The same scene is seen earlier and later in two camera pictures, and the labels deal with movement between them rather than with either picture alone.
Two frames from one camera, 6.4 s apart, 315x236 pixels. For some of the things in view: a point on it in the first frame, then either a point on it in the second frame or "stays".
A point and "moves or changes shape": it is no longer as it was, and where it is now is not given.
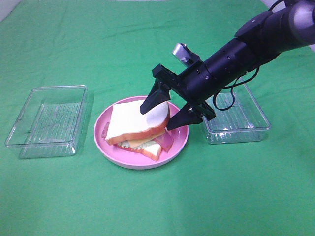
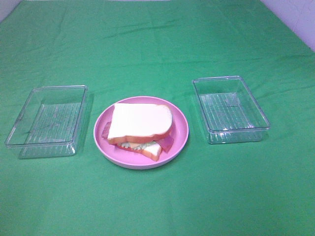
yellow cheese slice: [134, 143] moves or changes shape
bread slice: [153, 150] stays
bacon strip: [105, 130] stays
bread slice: [128, 123] stays
